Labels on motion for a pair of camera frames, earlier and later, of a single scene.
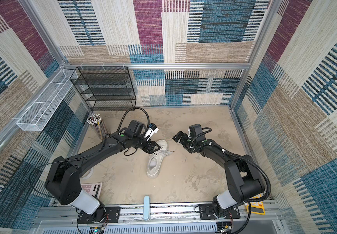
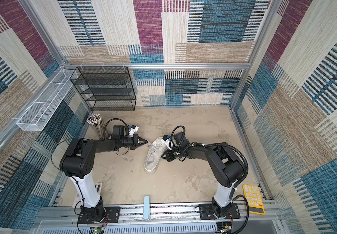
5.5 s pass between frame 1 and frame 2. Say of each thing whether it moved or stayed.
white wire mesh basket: stayed
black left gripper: moved
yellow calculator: stayed
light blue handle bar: stayed
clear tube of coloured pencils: stayed
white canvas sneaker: moved
